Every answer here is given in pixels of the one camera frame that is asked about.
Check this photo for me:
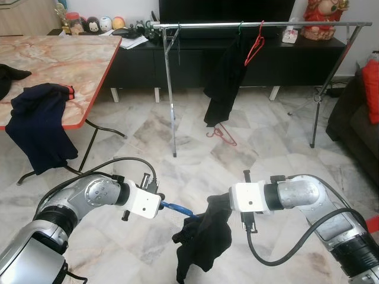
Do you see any gold trophy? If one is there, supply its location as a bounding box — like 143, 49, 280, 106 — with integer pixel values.
53, 0, 69, 30

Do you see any white pink tissue box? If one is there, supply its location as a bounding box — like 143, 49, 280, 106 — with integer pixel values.
282, 27, 298, 44

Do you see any coral red plastic hanger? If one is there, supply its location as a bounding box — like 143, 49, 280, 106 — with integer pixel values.
245, 22, 265, 67

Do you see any red cushion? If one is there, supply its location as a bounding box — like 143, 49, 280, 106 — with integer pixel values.
361, 58, 379, 125

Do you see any black crumpled garment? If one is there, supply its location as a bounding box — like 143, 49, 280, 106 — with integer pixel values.
0, 63, 31, 100

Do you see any red laughing buddha statue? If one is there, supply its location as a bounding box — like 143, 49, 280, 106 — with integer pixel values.
303, 0, 343, 41

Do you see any round black-haired plush toy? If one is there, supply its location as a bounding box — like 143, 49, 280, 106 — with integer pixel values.
85, 17, 100, 33

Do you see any light wooden cabinet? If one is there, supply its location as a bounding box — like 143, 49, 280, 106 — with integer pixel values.
0, 0, 63, 36

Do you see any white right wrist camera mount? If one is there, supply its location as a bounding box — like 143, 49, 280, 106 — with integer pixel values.
229, 182, 267, 212

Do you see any black knit garment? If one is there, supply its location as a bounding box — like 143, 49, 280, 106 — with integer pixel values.
172, 192, 235, 283

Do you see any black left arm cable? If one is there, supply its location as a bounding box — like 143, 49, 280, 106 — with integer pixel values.
36, 157, 158, 214

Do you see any red plastic stool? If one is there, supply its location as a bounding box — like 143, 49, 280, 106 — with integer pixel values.
366, 216, 379, 234

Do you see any black flat television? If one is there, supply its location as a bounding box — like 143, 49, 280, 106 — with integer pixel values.
159, 0, 296, 24

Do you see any black TV console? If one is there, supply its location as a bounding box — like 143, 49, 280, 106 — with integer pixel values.
107, 33, 347, 102

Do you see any red lid snack jar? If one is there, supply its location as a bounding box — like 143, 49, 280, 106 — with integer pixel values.
65, 12, 82, 35

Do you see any black shirt green print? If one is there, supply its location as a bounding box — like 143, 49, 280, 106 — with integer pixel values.
204, 33, 252, 128

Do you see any silver clothes rack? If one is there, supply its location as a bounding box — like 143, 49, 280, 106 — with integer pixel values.
147, 22, 372, 157

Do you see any navy blue shirt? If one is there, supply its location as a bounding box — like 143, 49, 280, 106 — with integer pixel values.
5, 83, 79, 176

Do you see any dark grey fabric sofa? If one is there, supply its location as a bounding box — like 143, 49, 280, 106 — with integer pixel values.
326, 65, 379, 181

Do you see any thin red hanger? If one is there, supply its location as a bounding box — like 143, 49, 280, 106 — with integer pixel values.
206, 126, 237, 146

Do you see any blue plastic hanger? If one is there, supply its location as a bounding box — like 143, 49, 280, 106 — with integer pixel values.
159, 201, 200, 220

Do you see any white paper stack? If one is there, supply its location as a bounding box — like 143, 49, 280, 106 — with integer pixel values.
118, 35, 149, 50

